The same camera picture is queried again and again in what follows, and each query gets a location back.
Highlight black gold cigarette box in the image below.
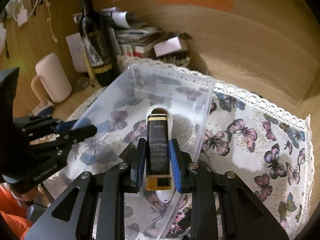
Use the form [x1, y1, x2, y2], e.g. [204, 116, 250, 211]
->
[145, 113, 171, 191]

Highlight clear plastic storage bin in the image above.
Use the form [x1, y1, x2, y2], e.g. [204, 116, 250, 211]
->
[42, 64, 216, 240]

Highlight cream cylindrical tumbler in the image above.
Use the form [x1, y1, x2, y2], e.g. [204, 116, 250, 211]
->
[31, 53, 72, 105]

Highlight yellow lip balm tube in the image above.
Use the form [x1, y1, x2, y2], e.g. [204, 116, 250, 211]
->
[83, 52, 95, 88]

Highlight white handwritten paper note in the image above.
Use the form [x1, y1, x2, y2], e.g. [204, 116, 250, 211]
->
[66, 33, 87, 73]

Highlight butterfly print lace cloth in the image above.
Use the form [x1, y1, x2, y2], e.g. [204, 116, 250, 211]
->
[42, 55, 315, 240]

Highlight dark wine bottle elephant label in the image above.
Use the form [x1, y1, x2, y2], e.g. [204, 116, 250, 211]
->
[79, 0, 119, 87]

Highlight small white cardboard box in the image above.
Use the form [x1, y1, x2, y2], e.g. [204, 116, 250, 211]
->
[153, 36, 188, 57]

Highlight stack of booklets and papers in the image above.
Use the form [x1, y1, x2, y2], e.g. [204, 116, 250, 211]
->
[73, 6, 163, 58]

